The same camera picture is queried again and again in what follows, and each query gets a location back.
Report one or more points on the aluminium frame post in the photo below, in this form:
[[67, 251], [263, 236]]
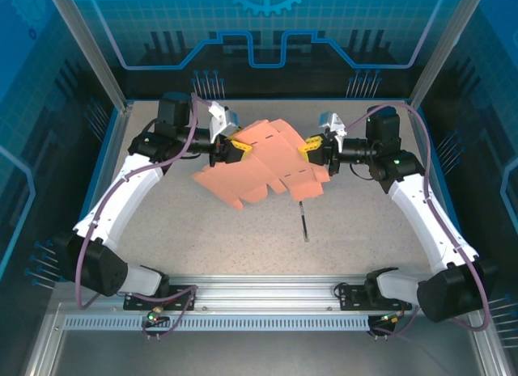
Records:
[[87, 48], [439, 48]]

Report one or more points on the yellow power connector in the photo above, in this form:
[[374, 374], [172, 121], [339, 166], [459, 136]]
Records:
[[391, 318], [155, 313]]

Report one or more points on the black pen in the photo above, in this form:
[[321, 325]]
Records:
[[304, 222]]

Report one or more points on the aluminium front frame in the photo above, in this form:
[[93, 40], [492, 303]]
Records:
[[259, 351]]

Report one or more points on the aluminium side rail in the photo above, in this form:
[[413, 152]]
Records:
[[417, 121], [120, 129]]

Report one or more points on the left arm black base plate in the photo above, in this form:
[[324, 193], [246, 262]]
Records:
[[137, 304]]

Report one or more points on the aluminium mounting rail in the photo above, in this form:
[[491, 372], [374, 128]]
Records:
[[263, 293]]

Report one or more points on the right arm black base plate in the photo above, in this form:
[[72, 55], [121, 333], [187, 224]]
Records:
[[352, 301]]

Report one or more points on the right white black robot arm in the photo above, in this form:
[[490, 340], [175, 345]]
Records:
[[425, 214]]

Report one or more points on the orange paper box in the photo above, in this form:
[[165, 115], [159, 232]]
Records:
[[271, 161]]

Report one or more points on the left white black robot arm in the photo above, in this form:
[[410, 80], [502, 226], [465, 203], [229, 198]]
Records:
[[121, 198]]

